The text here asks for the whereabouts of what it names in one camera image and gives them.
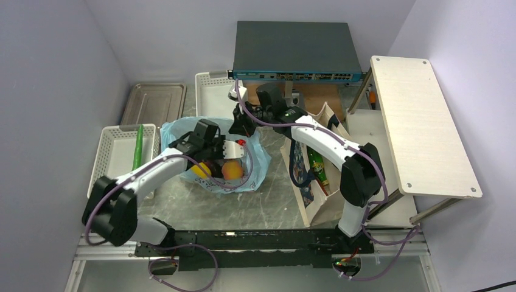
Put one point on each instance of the white perforated basket left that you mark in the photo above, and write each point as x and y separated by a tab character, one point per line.
115	151

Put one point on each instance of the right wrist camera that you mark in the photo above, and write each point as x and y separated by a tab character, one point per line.
238	93

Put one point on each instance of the green glass bottle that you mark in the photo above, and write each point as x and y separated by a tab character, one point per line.
317	166

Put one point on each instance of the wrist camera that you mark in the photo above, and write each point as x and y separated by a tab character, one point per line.
233	150
238	93

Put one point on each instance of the wooden board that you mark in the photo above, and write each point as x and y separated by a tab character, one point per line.
314	95

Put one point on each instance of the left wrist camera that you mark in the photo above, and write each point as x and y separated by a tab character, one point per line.
233	150

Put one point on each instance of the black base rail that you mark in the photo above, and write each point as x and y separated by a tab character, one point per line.
317	248

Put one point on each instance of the light blue plastic grocery bag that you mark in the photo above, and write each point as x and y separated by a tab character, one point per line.
255	163

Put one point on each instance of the beige canvas tote bag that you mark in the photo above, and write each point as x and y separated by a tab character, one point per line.
316	183

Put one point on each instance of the white perforated basket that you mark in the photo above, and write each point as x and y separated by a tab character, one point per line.
211	94
115	151

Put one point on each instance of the green chili pepper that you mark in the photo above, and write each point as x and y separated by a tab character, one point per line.
137	155

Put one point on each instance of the orange object behind shelf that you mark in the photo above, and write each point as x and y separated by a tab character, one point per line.
372	100

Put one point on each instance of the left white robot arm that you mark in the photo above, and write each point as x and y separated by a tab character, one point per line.
112	207

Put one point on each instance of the yellow lemon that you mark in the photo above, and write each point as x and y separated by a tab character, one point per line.
201	170

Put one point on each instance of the metal tray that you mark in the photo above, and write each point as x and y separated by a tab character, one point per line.
155	103

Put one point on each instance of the white shelf table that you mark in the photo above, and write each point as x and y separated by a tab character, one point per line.
425	163

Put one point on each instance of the white perforated basket rear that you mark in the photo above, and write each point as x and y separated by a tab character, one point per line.
211	94

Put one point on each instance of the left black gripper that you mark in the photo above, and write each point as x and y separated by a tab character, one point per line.
219	140

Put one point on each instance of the orange peach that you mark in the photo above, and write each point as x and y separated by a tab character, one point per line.
232	169

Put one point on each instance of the network switch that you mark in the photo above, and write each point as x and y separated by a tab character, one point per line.
295	51

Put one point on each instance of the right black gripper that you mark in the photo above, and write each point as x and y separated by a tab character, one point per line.
241	126

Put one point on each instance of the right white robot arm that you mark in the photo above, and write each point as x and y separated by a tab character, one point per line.
361	171

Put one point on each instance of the metal monitor stand base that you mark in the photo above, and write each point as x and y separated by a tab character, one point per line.
292	96

